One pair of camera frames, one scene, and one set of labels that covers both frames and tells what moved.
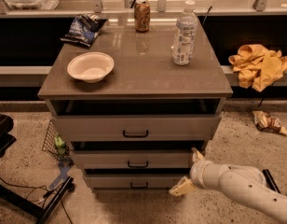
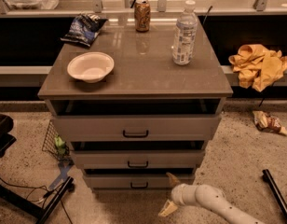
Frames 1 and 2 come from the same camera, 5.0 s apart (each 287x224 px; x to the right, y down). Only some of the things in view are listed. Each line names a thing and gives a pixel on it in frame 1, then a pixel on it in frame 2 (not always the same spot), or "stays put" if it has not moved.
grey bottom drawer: (132, 181) stays put
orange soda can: (142, 15) stays put
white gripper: (198, 173) -> (178, 194)
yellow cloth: (258, 66) stays put
